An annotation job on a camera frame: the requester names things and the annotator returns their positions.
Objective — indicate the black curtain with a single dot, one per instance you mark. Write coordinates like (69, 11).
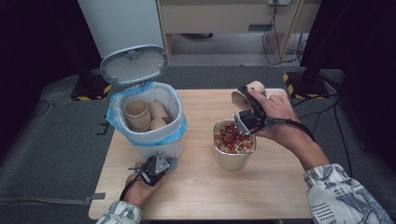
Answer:
(367, 46)
(37, 46)

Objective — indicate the white wall socket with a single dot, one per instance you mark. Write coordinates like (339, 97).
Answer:
(278, 2)

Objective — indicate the person's left hand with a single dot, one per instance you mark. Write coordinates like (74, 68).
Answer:
(140, 191)

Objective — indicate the stack of brown paper cups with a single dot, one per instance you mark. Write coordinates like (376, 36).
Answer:
(137, 119)

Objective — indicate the pile of red food scraps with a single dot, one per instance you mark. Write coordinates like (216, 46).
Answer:
(232, 141)

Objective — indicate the blue trash bag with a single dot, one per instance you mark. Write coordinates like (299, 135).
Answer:
(112, 115)

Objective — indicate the white pedal trash can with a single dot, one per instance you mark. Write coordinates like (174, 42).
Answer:
(134, 67)

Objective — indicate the white cabinet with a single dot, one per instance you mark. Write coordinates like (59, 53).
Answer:
(124, 25)

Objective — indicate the square metal container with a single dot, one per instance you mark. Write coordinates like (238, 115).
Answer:
(232, 161)

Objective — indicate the black stand with striped base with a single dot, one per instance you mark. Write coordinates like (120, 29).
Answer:
(306, 87)
(93, 90)

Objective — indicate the grey tape piece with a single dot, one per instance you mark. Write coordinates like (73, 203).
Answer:
(95, 197)

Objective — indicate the light wooden desk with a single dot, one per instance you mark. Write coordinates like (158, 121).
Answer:
(218, 18)

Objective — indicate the brown paper cup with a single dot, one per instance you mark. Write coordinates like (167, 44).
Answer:
(240, 101)
(158, 123)
(158, 110)

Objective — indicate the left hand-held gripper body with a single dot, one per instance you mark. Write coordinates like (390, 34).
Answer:
(154, 169)

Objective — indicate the person's right hand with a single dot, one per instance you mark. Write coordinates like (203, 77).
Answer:
(280, 115)

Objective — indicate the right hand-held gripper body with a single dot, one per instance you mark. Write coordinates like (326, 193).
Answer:
(252, 121)

